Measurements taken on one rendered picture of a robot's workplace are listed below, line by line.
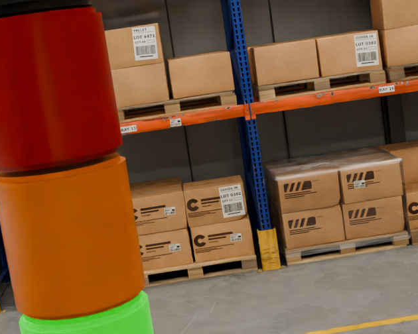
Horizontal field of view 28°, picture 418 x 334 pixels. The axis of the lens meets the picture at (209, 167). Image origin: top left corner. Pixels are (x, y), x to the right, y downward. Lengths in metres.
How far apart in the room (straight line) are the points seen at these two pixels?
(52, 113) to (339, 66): 7.70
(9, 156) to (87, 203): 0.03
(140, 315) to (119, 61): 7.48
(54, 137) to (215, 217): 7.70
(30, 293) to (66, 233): 0.03
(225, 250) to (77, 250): 7.78
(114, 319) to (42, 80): 0.09
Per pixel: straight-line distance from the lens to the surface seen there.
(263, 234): 7.92
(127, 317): 0.31
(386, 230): 8.23
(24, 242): 0.30
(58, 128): 0.29
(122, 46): 7.78
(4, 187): 0.30
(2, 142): 0.30
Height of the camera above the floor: 2.31
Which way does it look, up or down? 9 degrees down
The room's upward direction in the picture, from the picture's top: 8 degrees counter-clockwise
